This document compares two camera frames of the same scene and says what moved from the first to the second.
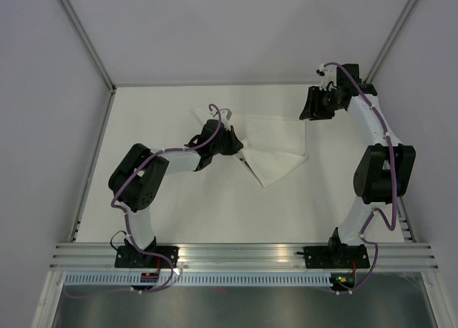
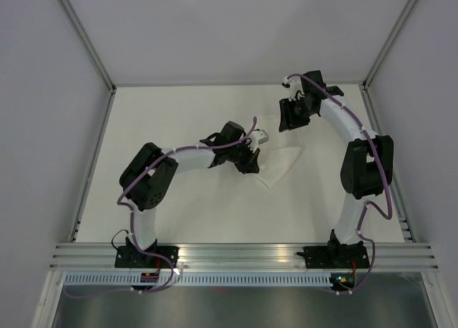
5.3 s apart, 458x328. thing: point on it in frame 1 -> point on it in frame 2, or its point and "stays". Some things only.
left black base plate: [130, 257] stays
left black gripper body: [227, 145] -> [242, 157]
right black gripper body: [325, 103] -> [295, 113]
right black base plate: [336, 256] stays
